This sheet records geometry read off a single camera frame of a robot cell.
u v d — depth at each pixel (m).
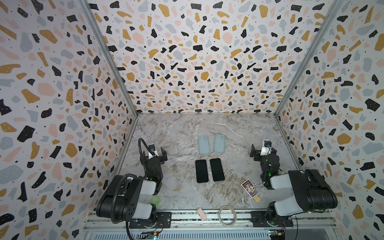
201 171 0.90
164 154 0.84
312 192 0.44
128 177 0.50
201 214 0.75
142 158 0.79
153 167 0.66
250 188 0.83
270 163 0.69
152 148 0.75
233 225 0.72
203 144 1.05
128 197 0.44
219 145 1.04
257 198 0.80
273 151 0.83
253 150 0.85
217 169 0.93
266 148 0.78
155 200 0.80
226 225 0.73
